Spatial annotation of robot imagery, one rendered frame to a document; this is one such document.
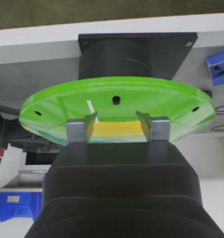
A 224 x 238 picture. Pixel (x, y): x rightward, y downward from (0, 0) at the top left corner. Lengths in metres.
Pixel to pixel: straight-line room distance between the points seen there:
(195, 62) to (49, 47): 0.30
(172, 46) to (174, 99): 0.17
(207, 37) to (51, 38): 0.27
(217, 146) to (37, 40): 1.24
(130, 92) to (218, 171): 1.21
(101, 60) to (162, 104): 0.14
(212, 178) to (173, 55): 1.06
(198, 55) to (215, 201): 1.06
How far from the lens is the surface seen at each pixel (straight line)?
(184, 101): 0.20
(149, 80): 0.17
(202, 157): 1.30
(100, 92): 0.16
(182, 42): 0.34
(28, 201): 1.13
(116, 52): 0.29
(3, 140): 0.61
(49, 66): 0.40
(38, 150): 1.05
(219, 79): 0.49
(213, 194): 1.32
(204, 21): 0.36
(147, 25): 0.34
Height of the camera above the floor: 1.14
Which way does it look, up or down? 18 degrees down
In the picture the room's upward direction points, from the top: 179 degrees clockwise
